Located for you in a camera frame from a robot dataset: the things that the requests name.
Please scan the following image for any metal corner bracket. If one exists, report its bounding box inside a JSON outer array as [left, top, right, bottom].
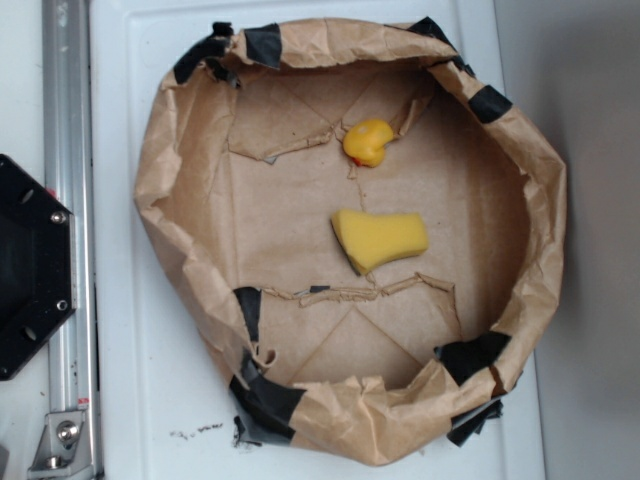
[[27, 410, 96, 479]]

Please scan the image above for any yellow sponge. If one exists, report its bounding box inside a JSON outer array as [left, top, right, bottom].
[[331, 209, 429, 276]]

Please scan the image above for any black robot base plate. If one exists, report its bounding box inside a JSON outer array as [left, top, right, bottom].
[[1, 155, 75, 381]]

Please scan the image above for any yellow rubber duck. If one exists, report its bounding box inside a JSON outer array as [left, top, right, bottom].
[[342, 118, 394, 168]]

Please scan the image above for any brown paper bag tray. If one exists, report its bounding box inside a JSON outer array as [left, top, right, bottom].
[[134, 19, 567, 466]]

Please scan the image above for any aluminium extrusion rail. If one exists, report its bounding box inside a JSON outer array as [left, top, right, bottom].
[[42, 1, 104, 479]]

